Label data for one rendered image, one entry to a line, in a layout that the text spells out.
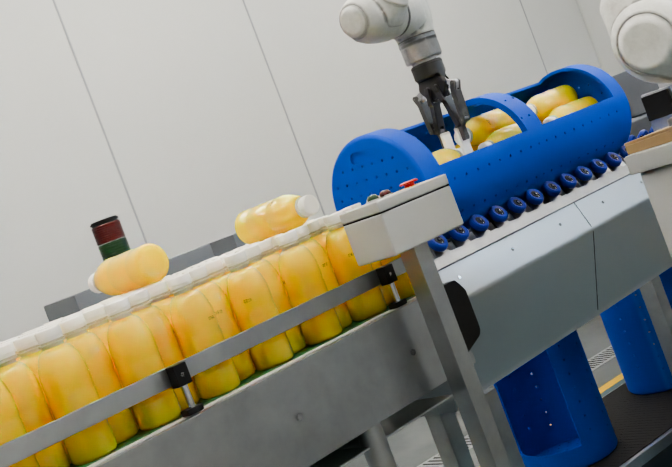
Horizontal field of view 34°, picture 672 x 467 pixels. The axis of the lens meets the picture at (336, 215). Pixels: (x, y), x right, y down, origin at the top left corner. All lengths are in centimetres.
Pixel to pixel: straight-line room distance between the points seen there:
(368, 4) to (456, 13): 522
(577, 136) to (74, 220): 341
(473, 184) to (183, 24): 402
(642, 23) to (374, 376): 78
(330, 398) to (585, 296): 100
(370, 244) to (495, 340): 58
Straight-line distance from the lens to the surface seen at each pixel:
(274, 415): 180
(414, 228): 193
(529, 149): 258
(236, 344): 179
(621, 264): 284
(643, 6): 202
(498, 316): 240
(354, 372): 192
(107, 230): 234
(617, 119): 292
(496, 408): 238
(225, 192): 607
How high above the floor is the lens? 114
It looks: 1 degrees down
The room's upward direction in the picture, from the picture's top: 21 degrees counter-clockwise
